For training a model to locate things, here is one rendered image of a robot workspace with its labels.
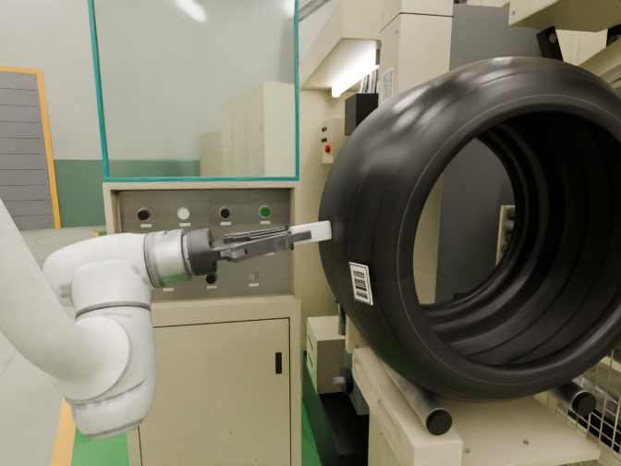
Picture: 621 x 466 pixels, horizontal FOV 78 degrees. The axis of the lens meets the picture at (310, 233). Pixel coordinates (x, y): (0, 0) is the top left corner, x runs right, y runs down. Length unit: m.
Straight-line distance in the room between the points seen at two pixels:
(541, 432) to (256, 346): 0.77
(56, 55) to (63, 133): 1.49
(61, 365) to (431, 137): 0.54
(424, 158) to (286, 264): 0.76
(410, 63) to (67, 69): 8.85
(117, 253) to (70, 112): 8.83
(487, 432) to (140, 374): 0.65
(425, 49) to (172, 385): 1.17
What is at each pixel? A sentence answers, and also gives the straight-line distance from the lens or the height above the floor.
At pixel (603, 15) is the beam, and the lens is 1.14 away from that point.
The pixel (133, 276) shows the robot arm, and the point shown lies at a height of 1.16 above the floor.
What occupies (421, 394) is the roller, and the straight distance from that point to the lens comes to 0.76.
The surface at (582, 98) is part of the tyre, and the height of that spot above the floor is 1.42.
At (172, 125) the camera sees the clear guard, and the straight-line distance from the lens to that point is 1.19.
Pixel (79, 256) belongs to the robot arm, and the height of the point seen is 1.19.
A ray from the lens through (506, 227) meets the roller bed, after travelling 1.26.
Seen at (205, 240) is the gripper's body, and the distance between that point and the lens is 0.62.
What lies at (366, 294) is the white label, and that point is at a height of 1.13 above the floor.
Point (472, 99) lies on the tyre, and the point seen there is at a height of 1.41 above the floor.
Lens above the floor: 1.32
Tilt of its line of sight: 10 degrees down
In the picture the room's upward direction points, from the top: straight up
